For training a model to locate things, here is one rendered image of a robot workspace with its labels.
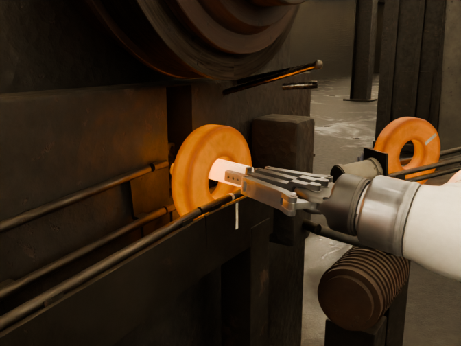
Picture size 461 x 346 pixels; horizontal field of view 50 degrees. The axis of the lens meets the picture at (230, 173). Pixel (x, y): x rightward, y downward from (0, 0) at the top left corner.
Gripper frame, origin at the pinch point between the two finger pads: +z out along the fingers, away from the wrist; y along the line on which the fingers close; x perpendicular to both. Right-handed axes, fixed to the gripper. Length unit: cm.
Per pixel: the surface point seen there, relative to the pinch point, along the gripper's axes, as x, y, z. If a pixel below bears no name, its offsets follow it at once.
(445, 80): -3, 277, 21
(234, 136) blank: 4.7, 2.8, 1.4
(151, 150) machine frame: 2.7, -6.6, 9.4
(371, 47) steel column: 0, 846, 255
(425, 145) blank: -1, 50, -16
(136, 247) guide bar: -4.4, -20.3, -0.9
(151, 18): 20.6, -16.3, 1.2
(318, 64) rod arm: 16.2, 7.8, -8.3
